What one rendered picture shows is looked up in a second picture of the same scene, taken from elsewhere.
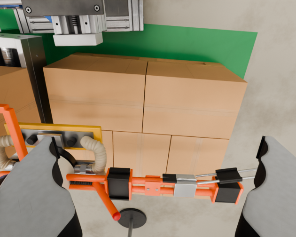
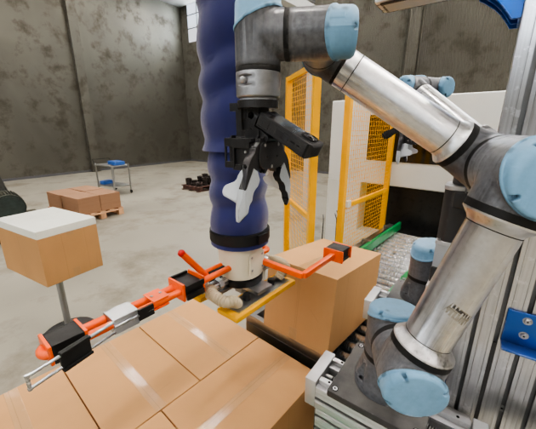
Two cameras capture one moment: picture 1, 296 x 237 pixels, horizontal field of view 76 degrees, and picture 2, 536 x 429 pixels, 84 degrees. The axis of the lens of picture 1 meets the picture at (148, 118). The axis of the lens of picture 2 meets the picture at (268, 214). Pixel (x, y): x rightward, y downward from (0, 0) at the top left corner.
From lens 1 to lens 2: 0.50 m
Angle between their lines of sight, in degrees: 57
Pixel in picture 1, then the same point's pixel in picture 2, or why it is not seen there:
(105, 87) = (253, 414)
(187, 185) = (122, 314)
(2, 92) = (317, 314)
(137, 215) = not seen: hidden behind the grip
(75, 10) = (342, 373)
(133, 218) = not seen: hidden behind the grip
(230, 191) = (63, 337)
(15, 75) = (325, 338)
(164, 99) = not seen: outside the picture
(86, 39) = (316, 373)
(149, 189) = (158, 293)
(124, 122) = (194, 400)
